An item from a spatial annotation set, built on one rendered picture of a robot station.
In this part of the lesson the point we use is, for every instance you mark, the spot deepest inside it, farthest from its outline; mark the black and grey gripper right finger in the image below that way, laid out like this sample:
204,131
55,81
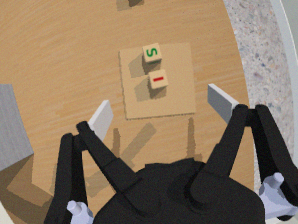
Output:
278,173

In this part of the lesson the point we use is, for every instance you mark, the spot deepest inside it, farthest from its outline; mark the tan letter block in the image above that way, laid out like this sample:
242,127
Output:
152,54
158,79

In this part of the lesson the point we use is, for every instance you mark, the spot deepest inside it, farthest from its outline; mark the tan square mat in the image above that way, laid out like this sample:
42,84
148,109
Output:
177,98

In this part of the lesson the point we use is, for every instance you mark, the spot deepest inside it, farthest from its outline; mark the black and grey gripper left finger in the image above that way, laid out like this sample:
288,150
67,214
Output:
69,204

